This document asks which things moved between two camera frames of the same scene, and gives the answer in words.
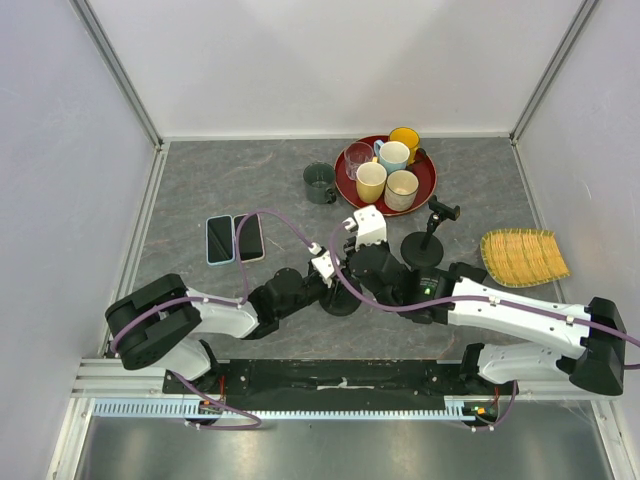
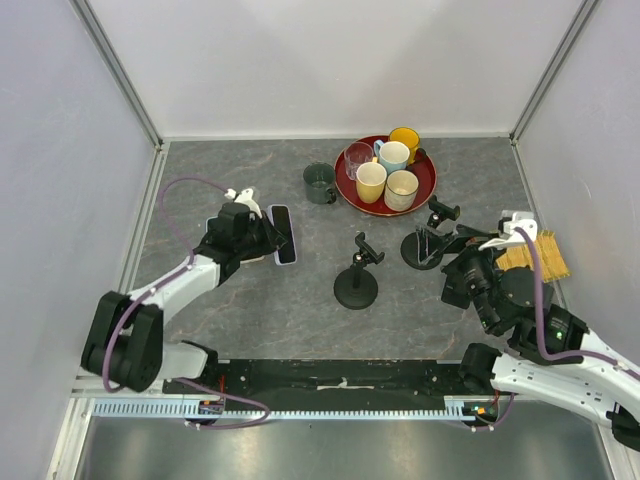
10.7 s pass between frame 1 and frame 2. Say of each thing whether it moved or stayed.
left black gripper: moved
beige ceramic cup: stayed
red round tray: stayed
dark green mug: stayed
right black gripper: moved
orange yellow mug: stayed
